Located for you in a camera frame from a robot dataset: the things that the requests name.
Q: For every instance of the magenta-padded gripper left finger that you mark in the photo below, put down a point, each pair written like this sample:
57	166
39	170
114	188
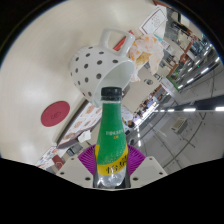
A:
71	170

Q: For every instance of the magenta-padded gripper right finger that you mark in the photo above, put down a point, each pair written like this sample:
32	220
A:
150	170

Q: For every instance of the green-labelled clear drink bottle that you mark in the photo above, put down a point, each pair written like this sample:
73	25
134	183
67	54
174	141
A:
111	140

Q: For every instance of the colourful printed leaflet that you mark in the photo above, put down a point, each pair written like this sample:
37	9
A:
45	158

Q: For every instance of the crumpled white napkin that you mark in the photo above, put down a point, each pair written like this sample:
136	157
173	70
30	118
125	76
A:
84	136

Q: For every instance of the printed paper tray liner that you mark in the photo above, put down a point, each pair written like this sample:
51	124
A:
81	121

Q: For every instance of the ceiling air conditioner unit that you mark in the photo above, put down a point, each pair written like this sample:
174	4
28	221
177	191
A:
179	124

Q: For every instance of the flat round red coaster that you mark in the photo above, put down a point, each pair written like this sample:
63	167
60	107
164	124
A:
55	114

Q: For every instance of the group of ceiling lights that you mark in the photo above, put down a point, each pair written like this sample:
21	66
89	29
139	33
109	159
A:
188	109

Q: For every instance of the group of beige chairs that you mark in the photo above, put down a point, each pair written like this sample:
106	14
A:
143	91

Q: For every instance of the white polka-dot mug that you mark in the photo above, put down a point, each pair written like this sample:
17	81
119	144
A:
93	66

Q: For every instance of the clear bag with food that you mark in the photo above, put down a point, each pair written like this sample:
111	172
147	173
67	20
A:
146	55

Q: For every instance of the small red box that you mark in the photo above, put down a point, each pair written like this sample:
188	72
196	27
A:
120	43

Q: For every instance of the white printed card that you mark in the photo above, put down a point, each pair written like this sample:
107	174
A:
153	20

